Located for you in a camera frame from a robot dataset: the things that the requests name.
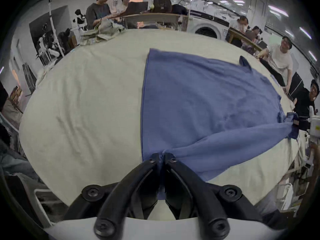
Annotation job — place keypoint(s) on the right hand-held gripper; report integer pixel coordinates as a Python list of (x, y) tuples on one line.
[(313, 125)]

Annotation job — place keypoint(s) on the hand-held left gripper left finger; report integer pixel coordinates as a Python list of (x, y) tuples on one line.
[(130, 184)]

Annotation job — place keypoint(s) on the wooden table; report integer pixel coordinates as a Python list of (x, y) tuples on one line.
[(155, 19), (243, 39)]

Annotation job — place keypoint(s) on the crumpled pale green cloth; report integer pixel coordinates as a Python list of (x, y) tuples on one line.
[(102, 32)]

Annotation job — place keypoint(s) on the white washing machine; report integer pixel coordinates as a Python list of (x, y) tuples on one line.
[(207, 25)]

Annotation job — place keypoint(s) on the blue shirt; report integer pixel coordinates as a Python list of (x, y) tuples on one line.
[(200, 96)]

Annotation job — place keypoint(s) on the bed with beige sheet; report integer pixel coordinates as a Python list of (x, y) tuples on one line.
[(87, 109)]

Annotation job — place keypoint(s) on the person's right hand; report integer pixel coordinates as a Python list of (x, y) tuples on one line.
[(314, 152)]

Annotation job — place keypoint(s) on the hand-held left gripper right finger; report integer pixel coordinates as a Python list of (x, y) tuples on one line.
[(195, 186)]

